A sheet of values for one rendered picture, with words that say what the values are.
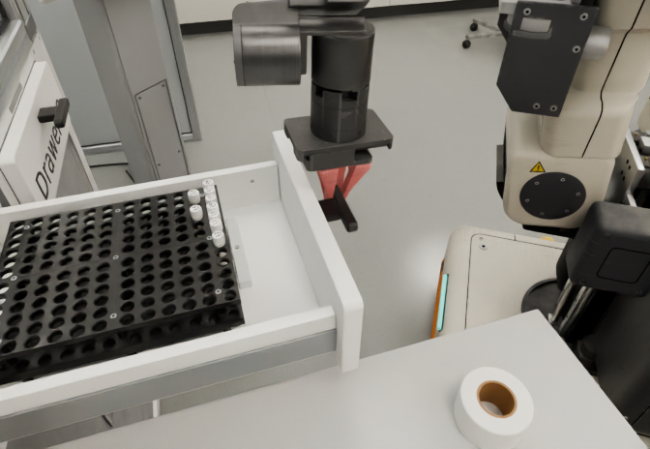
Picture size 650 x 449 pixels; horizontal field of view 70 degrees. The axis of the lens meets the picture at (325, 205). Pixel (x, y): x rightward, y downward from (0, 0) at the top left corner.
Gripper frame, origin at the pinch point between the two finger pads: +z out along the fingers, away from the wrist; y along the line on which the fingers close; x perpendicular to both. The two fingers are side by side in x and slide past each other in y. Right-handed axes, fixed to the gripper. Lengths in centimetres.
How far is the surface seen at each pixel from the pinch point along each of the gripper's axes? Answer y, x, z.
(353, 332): 3.7, 17.5, 1.1
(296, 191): 4.8, 1.4, -2.8
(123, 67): 29, -89, 20
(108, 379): 24.4, 15.6, 2.2
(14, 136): 35.8, -19.1, -1.9
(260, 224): 8.1, -4.5, 6.4
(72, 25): 53, -164, 33
